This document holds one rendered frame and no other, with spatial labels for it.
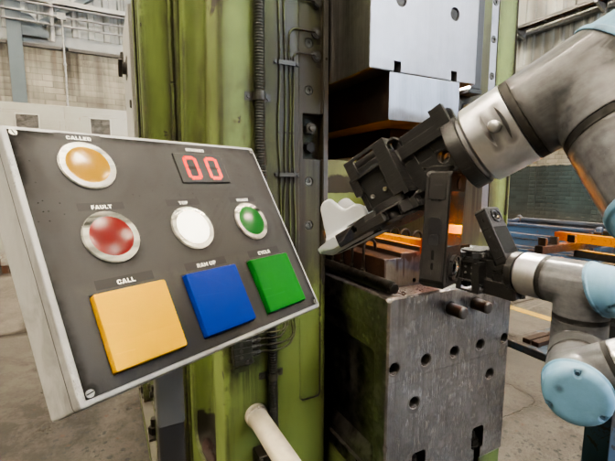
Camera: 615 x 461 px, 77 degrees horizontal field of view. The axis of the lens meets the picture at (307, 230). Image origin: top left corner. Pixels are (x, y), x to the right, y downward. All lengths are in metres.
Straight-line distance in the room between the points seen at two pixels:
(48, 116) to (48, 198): 5.56
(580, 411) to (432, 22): 0.74
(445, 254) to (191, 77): 0.98
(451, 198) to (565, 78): 0.12
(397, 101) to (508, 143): 0.51
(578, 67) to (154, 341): 0.43
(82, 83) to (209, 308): 6.34
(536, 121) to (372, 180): 0.15
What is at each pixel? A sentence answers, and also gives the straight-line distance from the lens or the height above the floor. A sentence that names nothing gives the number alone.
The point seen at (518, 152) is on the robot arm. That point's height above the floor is 1.17.
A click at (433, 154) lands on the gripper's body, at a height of 1.17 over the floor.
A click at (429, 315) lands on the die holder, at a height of 0.86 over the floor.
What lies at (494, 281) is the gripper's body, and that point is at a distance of 0.80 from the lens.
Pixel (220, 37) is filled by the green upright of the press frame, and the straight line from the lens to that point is 0.87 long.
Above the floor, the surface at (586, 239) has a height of 1.00.
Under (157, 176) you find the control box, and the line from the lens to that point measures 0.52.
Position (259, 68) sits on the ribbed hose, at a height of 1.37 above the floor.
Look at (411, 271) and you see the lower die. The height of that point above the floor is 0.95.
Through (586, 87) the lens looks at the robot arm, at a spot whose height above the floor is 1.21.
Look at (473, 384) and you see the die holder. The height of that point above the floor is 0.67.
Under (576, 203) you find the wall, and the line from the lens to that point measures 9.27.
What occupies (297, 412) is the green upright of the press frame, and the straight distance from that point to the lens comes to 1.04.
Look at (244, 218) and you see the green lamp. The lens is 0.56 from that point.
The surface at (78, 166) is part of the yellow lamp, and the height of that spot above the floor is 1.16.
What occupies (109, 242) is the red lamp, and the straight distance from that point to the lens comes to 0.44.
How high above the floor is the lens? 1.15
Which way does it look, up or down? 7 degrees down
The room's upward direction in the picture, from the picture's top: straight up
